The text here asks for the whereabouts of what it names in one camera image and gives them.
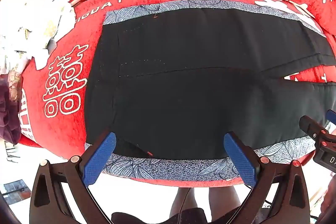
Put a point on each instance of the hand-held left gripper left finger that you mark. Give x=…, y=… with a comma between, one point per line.
x=101, y=158

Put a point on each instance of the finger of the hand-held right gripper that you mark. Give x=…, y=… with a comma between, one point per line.
x=332, y=116
x=311, y=125

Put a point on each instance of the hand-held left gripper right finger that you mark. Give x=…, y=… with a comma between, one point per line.
x=240, y=158

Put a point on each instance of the black pants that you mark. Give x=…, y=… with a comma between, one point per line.
x=183, y=82

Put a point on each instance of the grey floral cloth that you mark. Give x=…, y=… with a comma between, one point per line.
x=131, y=169

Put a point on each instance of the person's left leg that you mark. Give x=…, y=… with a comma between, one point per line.
x=182, y=200

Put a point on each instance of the dark purple cloth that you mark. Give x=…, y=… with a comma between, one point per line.
x=8, y=113

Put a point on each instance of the red printed blanket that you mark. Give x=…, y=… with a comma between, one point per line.
x=86, y=29

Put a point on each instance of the white floral cloth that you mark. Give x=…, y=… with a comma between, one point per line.
x=31, y=19

